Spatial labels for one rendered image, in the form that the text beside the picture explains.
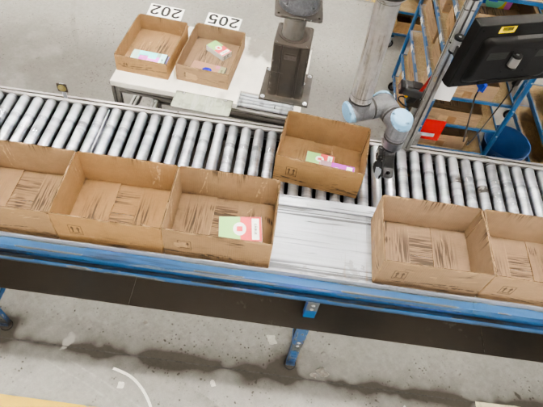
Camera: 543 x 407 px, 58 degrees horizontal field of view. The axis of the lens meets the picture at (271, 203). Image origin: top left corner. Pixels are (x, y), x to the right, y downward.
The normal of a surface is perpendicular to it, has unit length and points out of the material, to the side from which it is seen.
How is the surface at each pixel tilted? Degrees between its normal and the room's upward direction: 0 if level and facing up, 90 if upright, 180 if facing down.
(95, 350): 0
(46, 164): 89
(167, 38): 2
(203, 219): 3
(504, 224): 90
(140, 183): 89
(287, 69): 90
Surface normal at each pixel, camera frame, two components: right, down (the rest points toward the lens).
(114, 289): 0.10, -0.59
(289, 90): -0.17, 0.79
